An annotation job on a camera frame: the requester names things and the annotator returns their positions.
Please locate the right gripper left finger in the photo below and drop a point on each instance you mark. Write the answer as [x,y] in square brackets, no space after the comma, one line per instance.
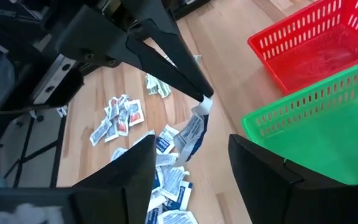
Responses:
[135,174]

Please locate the red plastic basket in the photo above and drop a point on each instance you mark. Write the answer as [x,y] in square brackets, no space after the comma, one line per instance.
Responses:
[309,62]

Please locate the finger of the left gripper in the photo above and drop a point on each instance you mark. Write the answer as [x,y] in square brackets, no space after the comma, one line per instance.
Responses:
[104,43]
[172,53]

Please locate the pile of crumpled newspaper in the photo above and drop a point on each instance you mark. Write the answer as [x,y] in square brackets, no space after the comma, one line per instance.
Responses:
[154,216]
[174,182]

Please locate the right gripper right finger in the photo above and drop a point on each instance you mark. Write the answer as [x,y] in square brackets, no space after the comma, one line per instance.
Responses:
[259,180]

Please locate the green plastic basket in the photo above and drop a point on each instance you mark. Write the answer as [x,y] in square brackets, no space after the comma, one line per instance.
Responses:
[322,149]

